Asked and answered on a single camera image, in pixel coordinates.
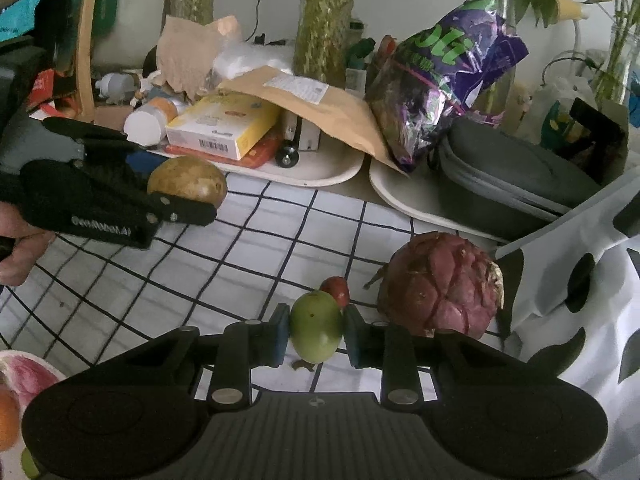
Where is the white tray right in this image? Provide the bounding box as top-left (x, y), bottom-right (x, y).
top-left (369, 159), bottom-right (508, 245)

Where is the wooden chair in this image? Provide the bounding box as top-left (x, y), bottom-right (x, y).
top-left (75, 0), bottom-right (96, 122)

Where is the left hand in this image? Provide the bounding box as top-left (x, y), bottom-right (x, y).
top-left (0, 203), bottom-right (55, 286)

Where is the brown paper envelope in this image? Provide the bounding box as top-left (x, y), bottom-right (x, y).
top-left (218, 66), bottom-right (404, 174)

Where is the teal bag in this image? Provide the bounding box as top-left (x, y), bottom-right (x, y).
top-left (0, 0), bottom-right (41, 42)

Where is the white cylinder container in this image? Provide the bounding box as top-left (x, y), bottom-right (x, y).
top-left (124, 104), bottom-right (167, 148)

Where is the purple snack bag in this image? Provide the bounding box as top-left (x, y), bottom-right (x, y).
top-left (366, 0), bottom-right (528, 172)

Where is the round yellow-brown fruit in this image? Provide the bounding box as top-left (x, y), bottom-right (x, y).
top-left (146, 156), bottom-right (228, 208)

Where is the cow print blanket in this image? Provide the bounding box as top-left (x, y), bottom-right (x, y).
top-left (496, 169), bottom-right (639, 479)

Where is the yellow white box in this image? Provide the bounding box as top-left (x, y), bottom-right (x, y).
top-left (166, 93), bottom-right (281, 162)

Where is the green tomato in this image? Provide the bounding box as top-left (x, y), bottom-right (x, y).
top-left (288, 290), bottom-right (344, 365)
top-left (21, 448), bottom-right (40, 480)

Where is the crumpled brown paper bag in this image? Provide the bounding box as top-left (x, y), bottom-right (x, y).
top-left (156, 15), bottom-right (241, 101)

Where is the right woven plant vase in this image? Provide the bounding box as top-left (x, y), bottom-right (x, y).
top-left (293, 0), bottom-right (355, 88)

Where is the white tray left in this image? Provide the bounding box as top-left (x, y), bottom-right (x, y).
top-left (144, 136), bottom-right (367, 189)

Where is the small dark red tomato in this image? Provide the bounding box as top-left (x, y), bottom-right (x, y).
top-left (320, 276), bottom-right (350, 309)

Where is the black grid tablecloth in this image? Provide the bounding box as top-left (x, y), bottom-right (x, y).
top-left (1, 174), bottom-right (430, 375)

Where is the purple-red dragon fruit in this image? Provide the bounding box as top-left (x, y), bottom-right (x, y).
top-left (369, 232), bottom-right (504, 339)

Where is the black zip case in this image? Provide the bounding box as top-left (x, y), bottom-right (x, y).
top-left (428, 118), bottom-right (601, 240)

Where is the white floral plate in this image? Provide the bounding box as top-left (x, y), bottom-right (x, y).
top-left (1, 350), bottom-right (65, 480)

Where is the large orange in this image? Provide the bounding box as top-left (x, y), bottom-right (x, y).
top-left (0, 386), bottom-right (21, 452)

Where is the white tray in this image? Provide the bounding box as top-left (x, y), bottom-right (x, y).
top-left (144, 136), bottom-right (367, 189)
top-left (369, 159), bottom-right (508, 245)

